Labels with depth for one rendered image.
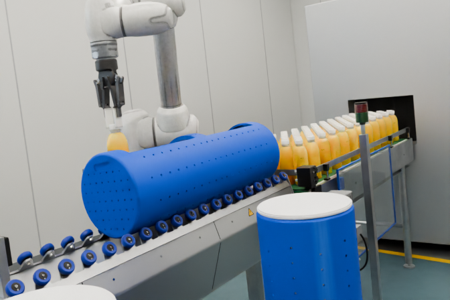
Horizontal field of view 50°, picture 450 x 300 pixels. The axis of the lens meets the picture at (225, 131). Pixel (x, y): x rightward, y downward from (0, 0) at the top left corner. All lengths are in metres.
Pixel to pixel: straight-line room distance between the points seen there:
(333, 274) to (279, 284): 0.15
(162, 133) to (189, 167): 0.66
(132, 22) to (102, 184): 0.54
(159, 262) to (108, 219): 0.22
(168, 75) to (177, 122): 0.23
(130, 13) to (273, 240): 0.86
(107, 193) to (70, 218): 3.13
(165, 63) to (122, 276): 1.08
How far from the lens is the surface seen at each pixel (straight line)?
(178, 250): 1.70
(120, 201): 1.59
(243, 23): 6.45
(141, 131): 2.35
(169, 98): 2.31
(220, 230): 1.87
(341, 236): 1.38
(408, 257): 3.78
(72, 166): 4.72
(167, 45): 2.25
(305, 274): 1.38
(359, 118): 2.48
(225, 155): 1.87
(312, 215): 1.33
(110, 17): 1.68
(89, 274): 1.47
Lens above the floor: 1.39
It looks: 5 degrees down
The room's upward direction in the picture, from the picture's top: 6 degrees counter-clockwise
